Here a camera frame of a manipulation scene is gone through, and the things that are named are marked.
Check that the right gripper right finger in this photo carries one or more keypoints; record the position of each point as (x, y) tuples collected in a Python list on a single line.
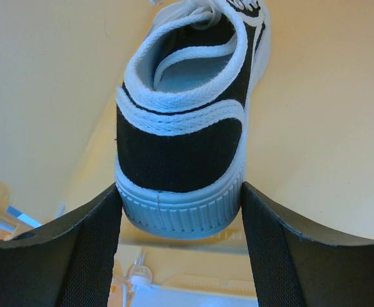
[(298, 262)]

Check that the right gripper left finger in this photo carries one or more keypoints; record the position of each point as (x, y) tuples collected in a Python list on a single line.
[(66, 262)]

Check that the black white sneaker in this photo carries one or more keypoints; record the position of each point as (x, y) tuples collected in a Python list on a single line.
[(182, 116)]

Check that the yellow shoe cabinet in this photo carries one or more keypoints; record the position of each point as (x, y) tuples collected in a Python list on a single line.
[(310, 143)]

